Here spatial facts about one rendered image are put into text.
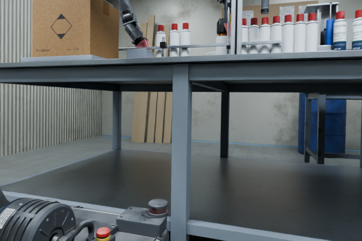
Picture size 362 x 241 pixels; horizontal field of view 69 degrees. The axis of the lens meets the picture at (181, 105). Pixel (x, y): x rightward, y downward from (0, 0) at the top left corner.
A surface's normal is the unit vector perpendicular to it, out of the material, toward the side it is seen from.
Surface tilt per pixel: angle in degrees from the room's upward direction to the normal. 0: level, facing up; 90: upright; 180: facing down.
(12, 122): 90
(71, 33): 90
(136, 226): 90
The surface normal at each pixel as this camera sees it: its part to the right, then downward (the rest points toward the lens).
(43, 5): -0.27, 0.01
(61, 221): 0.96, 0.02
